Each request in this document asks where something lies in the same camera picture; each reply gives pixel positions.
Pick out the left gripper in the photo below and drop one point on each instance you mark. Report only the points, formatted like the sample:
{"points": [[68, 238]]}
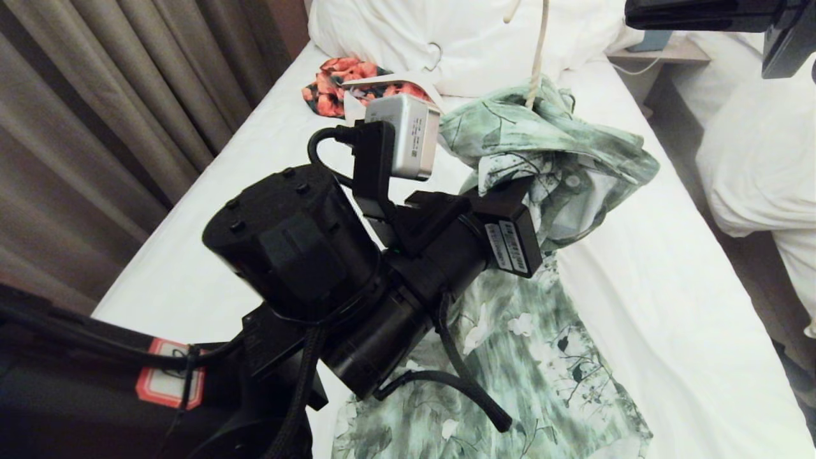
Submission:
{"points": [[459, 248]]}

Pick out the green floral shirt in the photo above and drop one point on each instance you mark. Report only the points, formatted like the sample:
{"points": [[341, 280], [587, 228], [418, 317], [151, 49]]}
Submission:
{"points": [[542, 357]]}

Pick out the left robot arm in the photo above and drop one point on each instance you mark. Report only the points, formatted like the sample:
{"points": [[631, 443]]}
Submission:
{"points": [[287, 242]]}

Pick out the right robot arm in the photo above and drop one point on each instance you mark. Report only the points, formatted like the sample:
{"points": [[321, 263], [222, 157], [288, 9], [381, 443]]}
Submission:
{"points": [[714, 14]]}

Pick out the white hanger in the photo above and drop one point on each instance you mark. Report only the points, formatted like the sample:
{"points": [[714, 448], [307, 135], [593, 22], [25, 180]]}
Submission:
{"points": [[395, 79]]}

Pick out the bed with white sheet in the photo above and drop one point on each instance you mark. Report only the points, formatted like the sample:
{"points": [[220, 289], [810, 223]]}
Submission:
{"points": [[637, 287]]}

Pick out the beige hanger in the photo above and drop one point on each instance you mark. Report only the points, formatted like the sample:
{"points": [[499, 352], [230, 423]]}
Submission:
{"points": [[539, 57]]}

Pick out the orange floral garment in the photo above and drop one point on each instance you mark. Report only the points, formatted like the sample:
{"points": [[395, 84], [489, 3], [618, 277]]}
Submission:
{"points": [[331, 86]]}

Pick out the white pillow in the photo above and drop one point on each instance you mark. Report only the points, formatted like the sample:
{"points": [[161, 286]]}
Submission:
{"points": [[472, 32]]}

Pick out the blue box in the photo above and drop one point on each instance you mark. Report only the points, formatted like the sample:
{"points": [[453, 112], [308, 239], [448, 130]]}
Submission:
{"points": [[649, 40]]}

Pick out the brown headboard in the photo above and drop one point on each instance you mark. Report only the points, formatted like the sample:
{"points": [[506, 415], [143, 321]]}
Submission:
{"points": [[290, 22]]}

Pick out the wooden nightstand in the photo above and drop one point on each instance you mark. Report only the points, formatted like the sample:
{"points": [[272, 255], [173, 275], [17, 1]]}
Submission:
{"points": [[682, 52]]}

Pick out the white duvet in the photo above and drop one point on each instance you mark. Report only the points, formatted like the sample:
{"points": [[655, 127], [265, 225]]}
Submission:
{"points": [[758, 166]]}

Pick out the beige curtain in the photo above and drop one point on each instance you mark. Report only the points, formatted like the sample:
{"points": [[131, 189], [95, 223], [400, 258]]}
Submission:
{"points": [[108, 95]]}

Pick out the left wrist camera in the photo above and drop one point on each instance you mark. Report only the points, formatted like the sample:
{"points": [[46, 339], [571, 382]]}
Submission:
{"points": [[408, 134]]}

